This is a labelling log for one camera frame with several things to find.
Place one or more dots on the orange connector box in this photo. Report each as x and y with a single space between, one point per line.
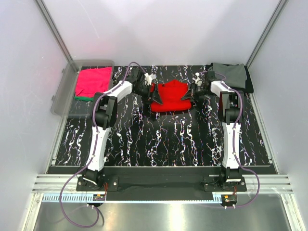
229 198
99 197

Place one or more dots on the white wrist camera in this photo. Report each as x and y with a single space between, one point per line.
149 78
197 80

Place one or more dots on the green t shirt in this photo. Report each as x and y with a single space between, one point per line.
86 99

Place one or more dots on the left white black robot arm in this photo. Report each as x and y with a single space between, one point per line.
104 116

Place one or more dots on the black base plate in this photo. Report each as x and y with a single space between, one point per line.
204 183

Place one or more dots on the aluminium frame rail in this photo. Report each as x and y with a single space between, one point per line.
249 184

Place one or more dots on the right orange connector box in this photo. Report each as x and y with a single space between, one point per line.
229 198

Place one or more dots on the pink t shirt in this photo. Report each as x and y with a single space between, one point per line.
91 81

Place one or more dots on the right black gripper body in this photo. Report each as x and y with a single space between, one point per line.
199 91

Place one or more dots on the black folded t shirt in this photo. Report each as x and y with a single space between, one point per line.
249 86

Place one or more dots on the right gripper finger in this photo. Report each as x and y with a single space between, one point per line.
187 97
189 92

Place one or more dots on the red t shirt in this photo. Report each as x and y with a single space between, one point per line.
170 94

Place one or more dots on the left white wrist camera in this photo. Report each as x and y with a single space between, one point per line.
149 78

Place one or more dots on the grey folded t shirt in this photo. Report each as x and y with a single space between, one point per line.
233 75

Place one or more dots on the left orange connector box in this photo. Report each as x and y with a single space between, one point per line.
99 197

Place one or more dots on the clear plastic bin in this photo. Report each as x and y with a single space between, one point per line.
64 102

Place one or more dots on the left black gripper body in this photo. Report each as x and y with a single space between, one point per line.
145 92

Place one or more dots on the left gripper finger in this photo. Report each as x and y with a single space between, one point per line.
155 98
155 90

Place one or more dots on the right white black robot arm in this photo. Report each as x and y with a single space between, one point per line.
230 114

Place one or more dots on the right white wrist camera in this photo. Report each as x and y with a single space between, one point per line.
197 80

